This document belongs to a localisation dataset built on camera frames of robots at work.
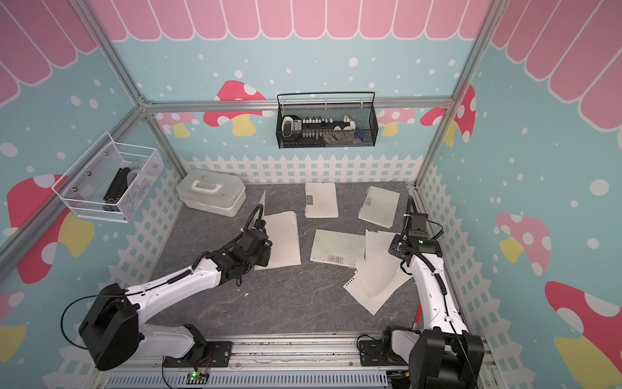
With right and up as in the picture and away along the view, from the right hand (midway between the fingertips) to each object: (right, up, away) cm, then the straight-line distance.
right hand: (402, 246), depth 83 cm
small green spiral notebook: (-44, +2, +22) cm, 49 cm away
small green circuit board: (-66, -39, -10) cm, 77 cm away
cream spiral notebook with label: (0, +14, +30) cm, 33 cm away
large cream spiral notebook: (-28, +17, +29) cm, 44 cm away
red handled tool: (+5, -23, -1) cm, 24 cm away
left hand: (-49, -2, +3) cm, 49 cm away
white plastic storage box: (-70, +19, +18) cm, 75 cm away
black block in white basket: (-88, +19, -13) cm, 90 cm away
